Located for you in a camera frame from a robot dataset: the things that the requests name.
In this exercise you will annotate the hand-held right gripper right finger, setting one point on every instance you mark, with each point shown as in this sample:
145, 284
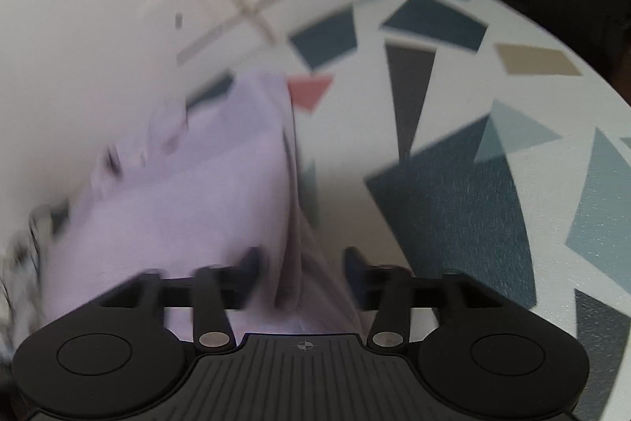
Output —
355, 273

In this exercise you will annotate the lilac ribbed knit garment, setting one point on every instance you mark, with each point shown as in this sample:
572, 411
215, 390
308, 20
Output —
197, 184

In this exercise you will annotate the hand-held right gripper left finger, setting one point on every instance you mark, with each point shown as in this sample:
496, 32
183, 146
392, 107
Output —
249, 270

